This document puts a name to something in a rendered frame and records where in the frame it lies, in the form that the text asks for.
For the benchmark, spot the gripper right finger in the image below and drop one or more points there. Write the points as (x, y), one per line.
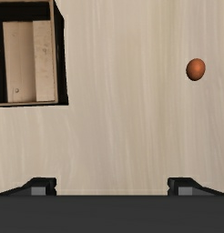
(183, 186)

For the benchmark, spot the wooden box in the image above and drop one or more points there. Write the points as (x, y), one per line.
(28, 60)

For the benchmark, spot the brown egg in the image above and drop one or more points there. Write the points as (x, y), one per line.
(195, 69)

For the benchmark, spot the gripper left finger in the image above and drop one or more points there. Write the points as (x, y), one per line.
(41, 186)

